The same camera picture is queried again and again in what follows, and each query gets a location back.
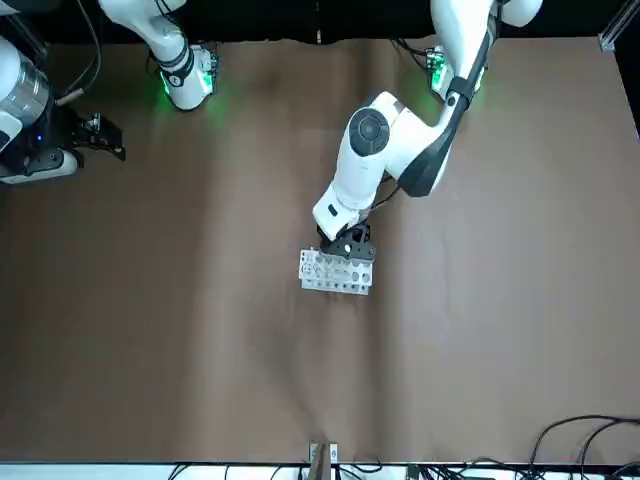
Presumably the white test tube rack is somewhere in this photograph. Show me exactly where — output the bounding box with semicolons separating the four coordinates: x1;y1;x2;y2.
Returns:
298;248;375;296

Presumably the aluminium frame profile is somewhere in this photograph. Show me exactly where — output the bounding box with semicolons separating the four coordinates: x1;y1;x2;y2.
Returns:
598;0;640;51

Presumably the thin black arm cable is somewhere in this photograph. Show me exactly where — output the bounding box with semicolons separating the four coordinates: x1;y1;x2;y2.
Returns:
54;0;104;109

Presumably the black sleeved arm cable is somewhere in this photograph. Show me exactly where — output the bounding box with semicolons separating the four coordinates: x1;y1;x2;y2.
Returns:
398;14;501;199

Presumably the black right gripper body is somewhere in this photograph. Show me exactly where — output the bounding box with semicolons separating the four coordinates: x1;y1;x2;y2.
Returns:
19;107;84;162

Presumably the aluminium frame post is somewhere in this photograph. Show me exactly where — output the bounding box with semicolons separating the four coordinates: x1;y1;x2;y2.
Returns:
307;442;339;480

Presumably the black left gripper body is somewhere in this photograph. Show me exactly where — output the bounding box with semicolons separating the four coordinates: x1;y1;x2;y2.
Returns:
316;212;374;254

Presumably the long black cable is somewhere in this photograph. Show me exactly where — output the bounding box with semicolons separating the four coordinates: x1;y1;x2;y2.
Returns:
528;414;640;467

